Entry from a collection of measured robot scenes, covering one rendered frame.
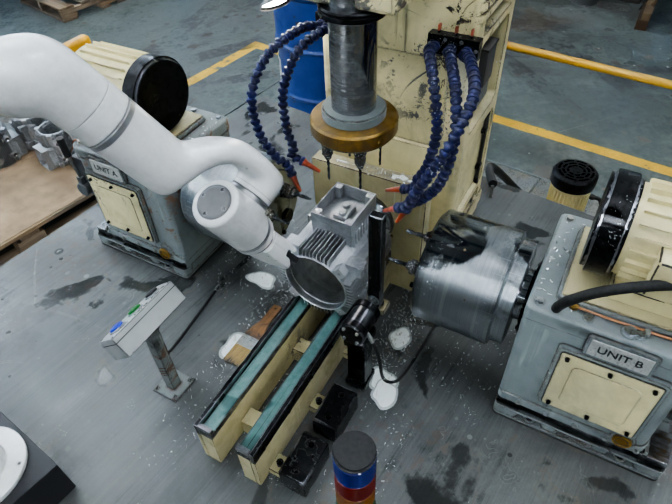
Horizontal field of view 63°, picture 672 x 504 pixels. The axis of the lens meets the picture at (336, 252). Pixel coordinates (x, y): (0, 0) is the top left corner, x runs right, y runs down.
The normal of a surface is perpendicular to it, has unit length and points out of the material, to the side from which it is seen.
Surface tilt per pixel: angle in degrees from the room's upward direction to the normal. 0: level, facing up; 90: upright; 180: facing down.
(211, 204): 30
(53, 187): 0
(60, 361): 0
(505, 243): 2
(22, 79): 72
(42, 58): 53
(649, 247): 67
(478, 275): 39
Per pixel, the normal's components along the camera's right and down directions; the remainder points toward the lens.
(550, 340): -0.48, 0.62
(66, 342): -0.04, -0.71
